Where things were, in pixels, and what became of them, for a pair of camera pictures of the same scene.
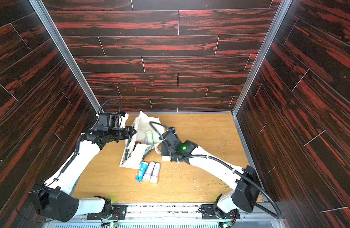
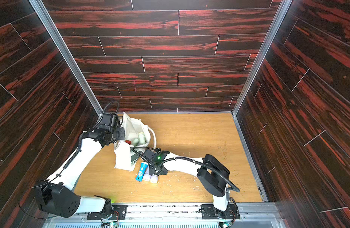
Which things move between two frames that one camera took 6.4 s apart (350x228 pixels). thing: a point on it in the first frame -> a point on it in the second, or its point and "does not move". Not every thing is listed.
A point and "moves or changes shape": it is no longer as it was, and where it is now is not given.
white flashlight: (154, 175) does not move
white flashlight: (166, 158) moves or changes shape
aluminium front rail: (179, 216) does not move
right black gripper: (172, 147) -> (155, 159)
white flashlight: (149, 171) does not move
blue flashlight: (141, 171) does not move
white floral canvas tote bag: (149, 129) moves or changes shape
